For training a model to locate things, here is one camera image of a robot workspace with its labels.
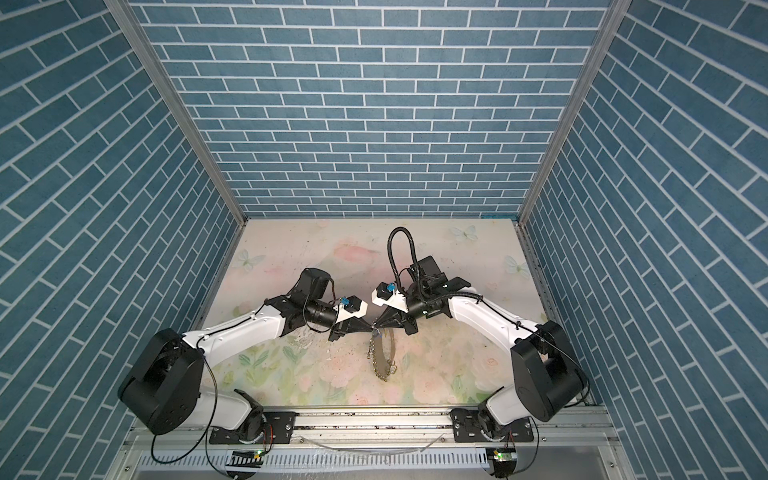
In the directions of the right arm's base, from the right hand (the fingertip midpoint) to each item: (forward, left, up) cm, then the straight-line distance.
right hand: (376, 319), depth 77 cm
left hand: (-1, +2, -2) cm, 3 cm away
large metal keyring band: (-7, -1, -5) cm, 9 cm away
